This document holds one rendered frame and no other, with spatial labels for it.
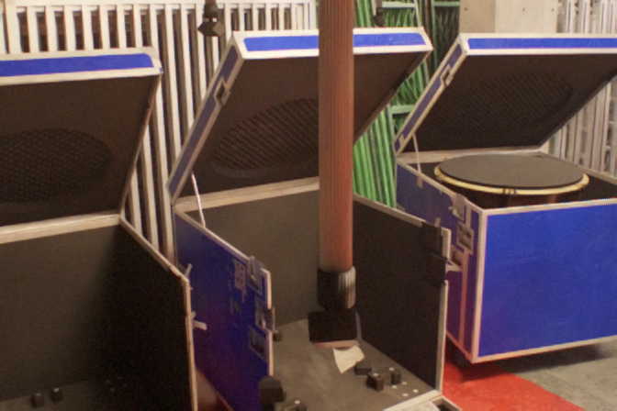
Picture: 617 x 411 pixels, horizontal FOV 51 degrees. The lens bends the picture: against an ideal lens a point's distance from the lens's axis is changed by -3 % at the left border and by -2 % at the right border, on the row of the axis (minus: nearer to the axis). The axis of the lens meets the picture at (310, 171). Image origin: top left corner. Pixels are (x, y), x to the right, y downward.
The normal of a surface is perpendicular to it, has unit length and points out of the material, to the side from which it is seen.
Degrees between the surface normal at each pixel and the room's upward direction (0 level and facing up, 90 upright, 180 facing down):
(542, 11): 90
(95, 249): 90
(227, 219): 90
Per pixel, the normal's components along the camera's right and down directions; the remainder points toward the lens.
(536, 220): 0.23, 0.22
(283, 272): 0.52, 0.20
